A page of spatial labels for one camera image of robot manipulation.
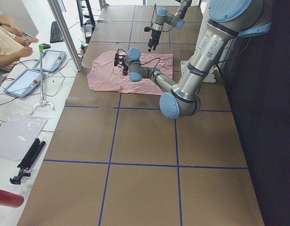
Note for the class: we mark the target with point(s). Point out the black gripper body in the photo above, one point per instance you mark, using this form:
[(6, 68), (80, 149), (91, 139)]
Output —
[(153, 39), (125, 68)]

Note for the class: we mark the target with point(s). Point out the person forearm beige sleeve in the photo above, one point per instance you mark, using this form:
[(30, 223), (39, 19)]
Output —
[(6, 60)]

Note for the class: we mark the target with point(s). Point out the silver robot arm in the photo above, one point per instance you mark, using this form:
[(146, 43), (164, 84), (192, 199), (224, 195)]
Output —
[(228, 19), (164, 17)]

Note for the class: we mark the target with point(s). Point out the person hand near tablet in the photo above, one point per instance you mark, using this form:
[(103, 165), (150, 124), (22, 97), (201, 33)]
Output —
[(25, 52)]

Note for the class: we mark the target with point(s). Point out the person hand with green pen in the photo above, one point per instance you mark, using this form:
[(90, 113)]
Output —
[(28, 42)]

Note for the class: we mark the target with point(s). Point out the far teach pendant tablet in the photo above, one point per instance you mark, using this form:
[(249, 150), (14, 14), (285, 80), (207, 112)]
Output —
[(52, 60)]

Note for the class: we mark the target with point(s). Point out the teach pendant tablet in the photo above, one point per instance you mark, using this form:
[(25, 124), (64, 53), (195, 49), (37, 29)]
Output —
[(25, 83), (52, 60)]

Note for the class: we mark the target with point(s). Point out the black keyboard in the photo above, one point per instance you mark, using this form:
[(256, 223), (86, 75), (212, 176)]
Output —
[(55, 33)]

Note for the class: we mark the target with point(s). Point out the black computer mouse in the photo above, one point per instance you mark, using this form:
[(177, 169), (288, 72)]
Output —
[(46, 46)]

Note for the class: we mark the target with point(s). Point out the silver reacher grabber tool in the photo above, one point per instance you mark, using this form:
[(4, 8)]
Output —
[(42, 102)]

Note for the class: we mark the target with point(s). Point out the near teach pendant tablet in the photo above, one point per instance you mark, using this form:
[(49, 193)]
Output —
[(25, 83)]

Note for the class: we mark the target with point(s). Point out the black folded tripod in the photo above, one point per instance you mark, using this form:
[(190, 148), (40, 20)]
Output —
[(28, 161)]

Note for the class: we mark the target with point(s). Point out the clear plastic bag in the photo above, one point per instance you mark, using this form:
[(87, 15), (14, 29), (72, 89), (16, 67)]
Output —
[(18, 134)]

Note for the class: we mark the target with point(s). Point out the red bottle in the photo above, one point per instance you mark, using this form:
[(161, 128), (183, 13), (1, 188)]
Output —
[(10, 199)]

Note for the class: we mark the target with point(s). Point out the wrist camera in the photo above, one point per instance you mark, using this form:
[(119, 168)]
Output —
[(116, 60), (147, 29)]

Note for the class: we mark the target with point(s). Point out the aluminium frame post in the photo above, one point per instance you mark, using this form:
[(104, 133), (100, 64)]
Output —
[(56, 10)]

